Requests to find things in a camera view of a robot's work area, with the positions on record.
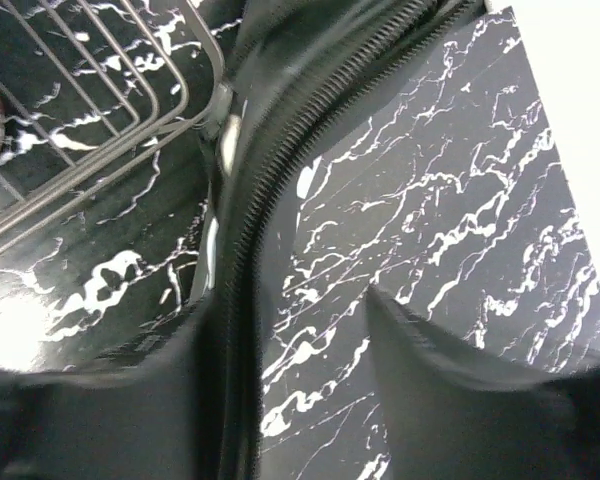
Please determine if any black racket bag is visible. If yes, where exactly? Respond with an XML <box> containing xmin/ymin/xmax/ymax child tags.
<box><xmin>201</xmin><ymin>1</ymin><xmax>482</xmax><ymax>479</ymax></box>

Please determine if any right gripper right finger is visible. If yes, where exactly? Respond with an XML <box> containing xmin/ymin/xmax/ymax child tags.
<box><xmin>367</xmin><ymin>287</ymin><xmax>600</xmax><ymax>479</ymax></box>

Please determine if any wire rack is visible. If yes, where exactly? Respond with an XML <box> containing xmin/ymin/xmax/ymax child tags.
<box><xmin>0</xmin><ymin>1</ymin><xmax>224</xmax><ymax>256</ymax></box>

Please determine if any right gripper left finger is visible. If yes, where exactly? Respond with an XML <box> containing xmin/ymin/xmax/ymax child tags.
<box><xmin>0</xmin><ymin>295</ymin><xmax>214</xmax><ymax>479</ymax></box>

